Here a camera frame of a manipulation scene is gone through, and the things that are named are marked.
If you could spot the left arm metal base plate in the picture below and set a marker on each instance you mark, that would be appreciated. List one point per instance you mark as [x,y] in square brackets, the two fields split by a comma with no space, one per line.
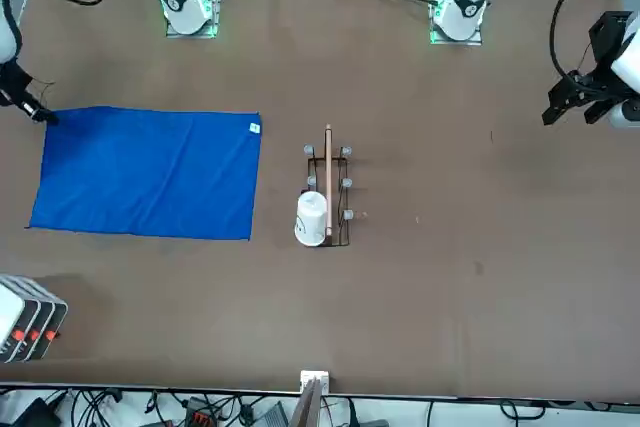
[455,42]

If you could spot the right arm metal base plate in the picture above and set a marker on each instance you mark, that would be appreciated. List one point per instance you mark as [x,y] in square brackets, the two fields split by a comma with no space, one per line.
[192,35]

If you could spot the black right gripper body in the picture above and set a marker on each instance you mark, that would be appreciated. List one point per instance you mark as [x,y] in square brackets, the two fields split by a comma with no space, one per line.
[15,82]

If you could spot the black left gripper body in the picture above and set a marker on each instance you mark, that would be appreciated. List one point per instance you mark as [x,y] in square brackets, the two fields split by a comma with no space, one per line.
[610,34]

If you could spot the blue towel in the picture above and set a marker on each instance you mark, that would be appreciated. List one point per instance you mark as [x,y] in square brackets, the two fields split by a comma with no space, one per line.
[150,177]

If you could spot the white drawer unit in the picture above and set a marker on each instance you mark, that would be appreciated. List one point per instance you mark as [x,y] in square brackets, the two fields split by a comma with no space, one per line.
[20,307]

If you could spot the aluminium frame post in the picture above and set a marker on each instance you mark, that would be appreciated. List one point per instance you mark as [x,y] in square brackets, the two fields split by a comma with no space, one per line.
[315,382]

